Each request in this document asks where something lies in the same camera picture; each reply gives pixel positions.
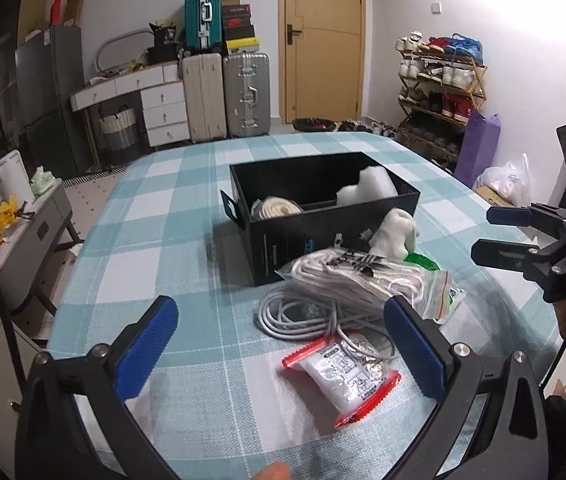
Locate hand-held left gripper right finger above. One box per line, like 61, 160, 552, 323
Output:
383, 295, 548, 480

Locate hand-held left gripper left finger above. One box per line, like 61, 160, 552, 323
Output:
15, 295, 180, 480

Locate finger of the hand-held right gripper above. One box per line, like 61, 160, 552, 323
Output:
486, 202, 566, 241
470, 238, 566, 286

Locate green zip bag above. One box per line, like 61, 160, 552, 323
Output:
403, 252, 466, 323

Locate red-edged clear packet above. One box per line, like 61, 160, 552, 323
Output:
282, 336, 402, 428

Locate bag of striped shoelaces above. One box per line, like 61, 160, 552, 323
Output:
275, 247, 450, 323

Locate white plush toy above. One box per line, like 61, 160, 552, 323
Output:
369, 208, 421, 261

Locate light grey cable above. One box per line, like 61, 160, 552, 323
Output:
258, 290, 398, 361

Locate black cardboard box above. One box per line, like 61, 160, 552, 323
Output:
220, 151, 422, 288

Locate person's left hand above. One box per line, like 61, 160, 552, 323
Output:
250, 461, 291, 480

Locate brown cardboard box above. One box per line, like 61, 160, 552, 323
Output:
473, 185, 516, 208

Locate white plastic bag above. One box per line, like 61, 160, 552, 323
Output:
473, 154, 534, 206

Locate purple fabric bag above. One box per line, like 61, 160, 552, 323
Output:
454, 112, 502, 188

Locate wooden shoe rack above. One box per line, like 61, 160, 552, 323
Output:
395, 50, 488, 171

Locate white foam piece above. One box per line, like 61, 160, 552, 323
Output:
335, 166, 398, 207

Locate teal checkered tablecloth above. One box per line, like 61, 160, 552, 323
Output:
45, 132, 564, 480

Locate rows of shoes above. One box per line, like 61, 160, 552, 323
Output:
395, 31, 484, 161

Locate grey side table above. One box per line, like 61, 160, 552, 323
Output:
0, 180, 81, 316

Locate green tissue pack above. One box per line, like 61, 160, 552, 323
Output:
29, 166, 58, 196

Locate pile of dark shoes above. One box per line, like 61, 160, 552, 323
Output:
293, 116, 398, 138

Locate white appliance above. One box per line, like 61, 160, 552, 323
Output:
0, 150, 34, 206

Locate woven laundry basket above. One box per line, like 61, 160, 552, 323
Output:
99, 105, 138, 150

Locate white drawer desk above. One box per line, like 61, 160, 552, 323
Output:
70, 60, 191, 148

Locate wooden door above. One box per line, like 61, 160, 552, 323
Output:
278, 0, 366, 123

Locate beige suitcase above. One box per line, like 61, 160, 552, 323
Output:
181, 52, 228, 143

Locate silver suitcase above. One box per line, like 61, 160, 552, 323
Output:
222, 51, 271, 138

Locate grey fridge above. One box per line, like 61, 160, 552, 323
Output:
15, 25, 86, 178

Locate black printed bag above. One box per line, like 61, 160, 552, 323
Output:
147, 20, 184, 65

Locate black yellow shoe box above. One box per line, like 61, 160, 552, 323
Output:
226, 37, 261, 54

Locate teal suitcase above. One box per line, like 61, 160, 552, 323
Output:
184, 0, 224, 52

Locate tall cardboard box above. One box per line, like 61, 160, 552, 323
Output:
17, 0, 51, 46

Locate cream rope roll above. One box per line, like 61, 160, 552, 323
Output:
252, 197, 302, 221

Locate white arched frame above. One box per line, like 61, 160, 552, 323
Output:
94, 30, 156, 73

